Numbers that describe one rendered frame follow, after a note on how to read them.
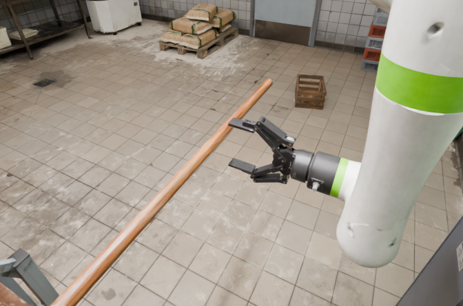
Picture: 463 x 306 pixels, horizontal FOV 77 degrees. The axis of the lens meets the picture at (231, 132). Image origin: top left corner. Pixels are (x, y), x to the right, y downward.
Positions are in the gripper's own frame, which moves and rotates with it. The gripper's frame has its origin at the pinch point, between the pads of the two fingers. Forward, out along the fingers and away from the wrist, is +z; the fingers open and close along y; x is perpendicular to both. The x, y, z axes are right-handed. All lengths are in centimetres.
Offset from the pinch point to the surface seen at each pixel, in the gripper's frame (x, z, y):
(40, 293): -43, 41, 40
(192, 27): 299, 220, 79
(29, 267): -42, 41, 28
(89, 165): 51, 163, 120
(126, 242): -35.0, 4.5, 0.1
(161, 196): -23.5, 5.4, -0.6
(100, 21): 297, 407, 94
